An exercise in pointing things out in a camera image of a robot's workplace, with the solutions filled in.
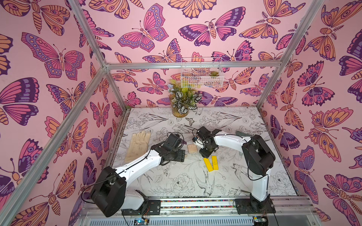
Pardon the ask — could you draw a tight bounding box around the square natural wood block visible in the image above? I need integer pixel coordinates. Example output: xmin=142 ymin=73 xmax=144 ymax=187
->
xmin=187 ymin=144 xmax=198 ymax=153

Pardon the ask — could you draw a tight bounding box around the yellow bar block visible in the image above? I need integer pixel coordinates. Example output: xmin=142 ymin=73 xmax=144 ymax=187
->
xmin=203 ymin=158 xmax=214 ymax=172
xmin=212 ymin=156 xmax=219 ymax=170

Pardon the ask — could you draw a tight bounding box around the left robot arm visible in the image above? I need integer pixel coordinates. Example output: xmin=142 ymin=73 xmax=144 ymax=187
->
xmin=90 ymin=132 xmax=185 ymax=217

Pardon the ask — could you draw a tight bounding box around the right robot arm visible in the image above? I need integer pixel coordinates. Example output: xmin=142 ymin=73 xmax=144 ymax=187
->
xmin=192 ymin=127 xmax=276 ymax=202

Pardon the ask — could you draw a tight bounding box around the green hand brush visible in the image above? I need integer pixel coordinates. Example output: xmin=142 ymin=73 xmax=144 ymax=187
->
xmin=235 ymin=131 xmax=251 ymax=137

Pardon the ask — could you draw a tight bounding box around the potted striped leaf plant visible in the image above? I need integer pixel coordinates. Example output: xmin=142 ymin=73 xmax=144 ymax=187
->
xmin=168 ymin=79 xmax=202 ymax=118

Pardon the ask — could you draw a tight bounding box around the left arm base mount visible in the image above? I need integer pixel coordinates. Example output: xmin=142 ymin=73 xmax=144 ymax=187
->
xmin=121 ymin=190 xmax=161 ymax=216

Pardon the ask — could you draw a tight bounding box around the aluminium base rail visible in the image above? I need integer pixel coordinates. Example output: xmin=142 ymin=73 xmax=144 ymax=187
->
xmin=76 ymin=196 xmax=323 ymax=226

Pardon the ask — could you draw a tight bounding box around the white wire basket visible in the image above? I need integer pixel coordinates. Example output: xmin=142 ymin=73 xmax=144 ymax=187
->
xmin=180 ymin=57 xmax=224 ymax=89

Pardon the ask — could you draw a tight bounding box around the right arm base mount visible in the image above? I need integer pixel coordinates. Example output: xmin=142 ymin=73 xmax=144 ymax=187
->
xmin=233 ymin=195 xmax=276 ymax=214

